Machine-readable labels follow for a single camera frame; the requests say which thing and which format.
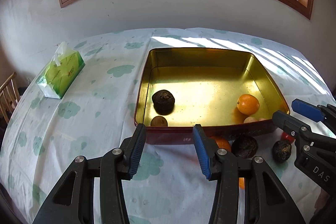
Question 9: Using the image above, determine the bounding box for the red cherry tomato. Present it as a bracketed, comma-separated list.
[281, 131, 295, 144]

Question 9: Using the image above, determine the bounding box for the dark wrinkled passion fruit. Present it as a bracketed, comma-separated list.
[272, 140, 291, 164]

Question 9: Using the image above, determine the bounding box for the spotted mandarin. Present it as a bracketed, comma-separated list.
[239, 177, 245, 190]
[210, 136, 231, 152]

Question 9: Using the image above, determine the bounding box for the dark wrinkled date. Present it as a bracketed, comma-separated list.
[231, 135, 259, 159]

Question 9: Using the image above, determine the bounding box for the smooth orange kumquat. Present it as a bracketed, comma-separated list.
[236, 94, 260, 115]

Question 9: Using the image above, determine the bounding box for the person right hand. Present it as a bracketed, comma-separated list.
[314, 189, 330, 214]

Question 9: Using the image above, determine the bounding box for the red toffee tin box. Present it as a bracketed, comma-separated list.
[134, 48, 290, 144]

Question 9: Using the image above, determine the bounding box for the wooden chair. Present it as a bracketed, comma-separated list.
[0, 72, 21, 124]

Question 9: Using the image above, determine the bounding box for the green tissue box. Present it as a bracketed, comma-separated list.
[36, 42, 85, 99]

